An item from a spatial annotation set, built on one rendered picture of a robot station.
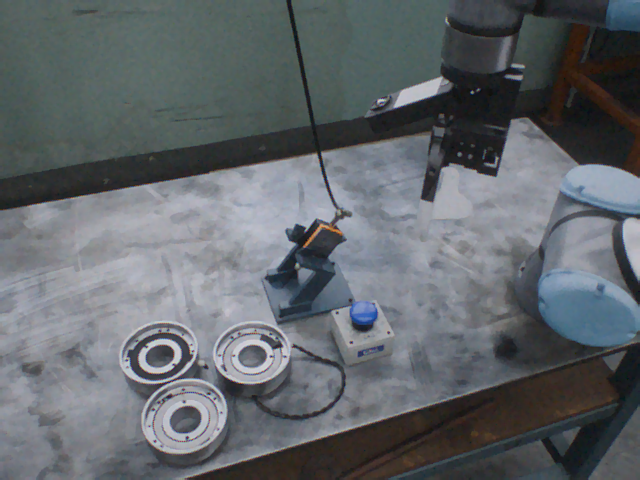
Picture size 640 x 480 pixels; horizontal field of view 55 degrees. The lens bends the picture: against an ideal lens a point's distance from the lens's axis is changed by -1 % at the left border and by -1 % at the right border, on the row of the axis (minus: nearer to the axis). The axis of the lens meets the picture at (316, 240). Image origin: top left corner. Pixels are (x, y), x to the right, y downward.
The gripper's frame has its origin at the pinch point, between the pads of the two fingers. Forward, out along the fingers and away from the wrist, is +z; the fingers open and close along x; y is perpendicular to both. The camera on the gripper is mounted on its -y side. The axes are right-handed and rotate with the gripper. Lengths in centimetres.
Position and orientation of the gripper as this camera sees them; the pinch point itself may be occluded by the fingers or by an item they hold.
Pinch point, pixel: (429, 205)
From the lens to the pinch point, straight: 80.2
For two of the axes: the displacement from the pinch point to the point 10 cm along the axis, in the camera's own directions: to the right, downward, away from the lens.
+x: 3.4, -6.2, 7.1
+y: 9.4, 2.4, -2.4
